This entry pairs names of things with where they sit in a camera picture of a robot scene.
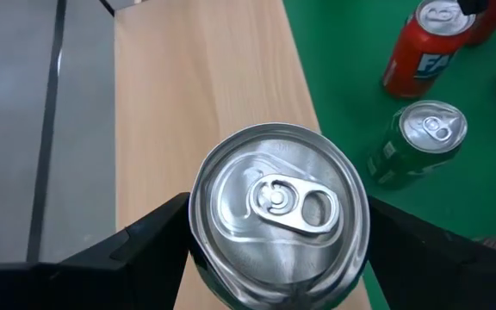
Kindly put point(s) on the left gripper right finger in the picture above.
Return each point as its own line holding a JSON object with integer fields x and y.
{"x": 437, "y": 280}

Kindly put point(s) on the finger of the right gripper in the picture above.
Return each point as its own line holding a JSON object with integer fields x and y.
{"x": 472, "y": 6}

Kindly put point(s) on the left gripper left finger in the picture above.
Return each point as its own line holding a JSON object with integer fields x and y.
{"x": 136, "y": 267}

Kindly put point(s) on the red Fanta strawberry can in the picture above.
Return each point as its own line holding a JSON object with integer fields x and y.
{"x": 416, "y": 56}

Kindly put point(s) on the green Sprite can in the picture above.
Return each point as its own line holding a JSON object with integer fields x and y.
{"x": 274, "y": 202}
{"x": 403, "y": 159}

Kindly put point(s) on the wooden shelf with black legs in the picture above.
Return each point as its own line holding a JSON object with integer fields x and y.
{"x": 213, "y": 77}

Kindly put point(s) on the green table mat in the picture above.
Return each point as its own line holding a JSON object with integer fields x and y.
{"x": 351, "y": 86}

